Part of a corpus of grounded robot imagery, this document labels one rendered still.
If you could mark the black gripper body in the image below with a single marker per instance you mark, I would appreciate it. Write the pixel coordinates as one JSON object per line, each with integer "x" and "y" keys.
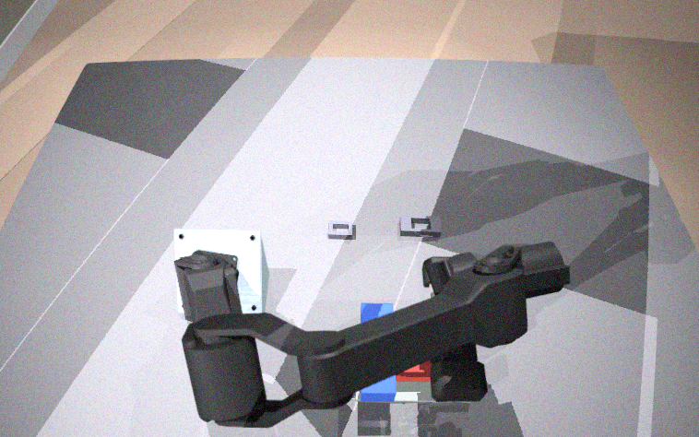
{"x": 456, "y": 377}

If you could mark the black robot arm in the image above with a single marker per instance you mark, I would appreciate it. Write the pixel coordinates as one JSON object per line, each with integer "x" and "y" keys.
{"x": 478, "y": 299}

